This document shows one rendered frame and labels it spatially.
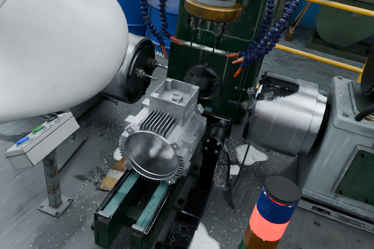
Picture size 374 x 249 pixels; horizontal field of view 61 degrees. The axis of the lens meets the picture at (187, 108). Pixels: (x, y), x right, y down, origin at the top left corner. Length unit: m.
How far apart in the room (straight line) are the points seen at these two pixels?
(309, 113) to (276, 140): 0.12
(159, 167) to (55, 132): 0.29
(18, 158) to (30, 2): 0.58
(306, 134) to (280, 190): 0.46
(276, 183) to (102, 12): 0.39
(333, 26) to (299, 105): 4.07
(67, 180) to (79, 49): 0.84
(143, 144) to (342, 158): 0.57
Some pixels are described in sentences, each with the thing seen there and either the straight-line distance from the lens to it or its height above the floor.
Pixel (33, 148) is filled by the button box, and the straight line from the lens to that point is 0.79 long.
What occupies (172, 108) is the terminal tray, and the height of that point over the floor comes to 1.13.
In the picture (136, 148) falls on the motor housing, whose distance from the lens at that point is 0.91.
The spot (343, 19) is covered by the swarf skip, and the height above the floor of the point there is 0.53.
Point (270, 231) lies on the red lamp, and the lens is 0.58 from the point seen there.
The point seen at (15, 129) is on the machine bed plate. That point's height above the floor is 0.80.
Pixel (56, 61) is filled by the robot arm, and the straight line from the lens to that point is 0.27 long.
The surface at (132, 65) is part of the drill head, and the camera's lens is 1.08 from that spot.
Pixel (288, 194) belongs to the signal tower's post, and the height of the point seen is 1.22.
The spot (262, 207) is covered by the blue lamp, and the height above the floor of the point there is 1.18.
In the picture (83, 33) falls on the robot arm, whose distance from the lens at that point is 0.26.
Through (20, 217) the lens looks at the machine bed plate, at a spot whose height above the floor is 0.80.
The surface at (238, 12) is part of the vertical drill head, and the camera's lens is 1.00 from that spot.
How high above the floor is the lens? 1.58
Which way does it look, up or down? 33 degrees down
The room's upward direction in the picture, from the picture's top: 9 degrees clockwise
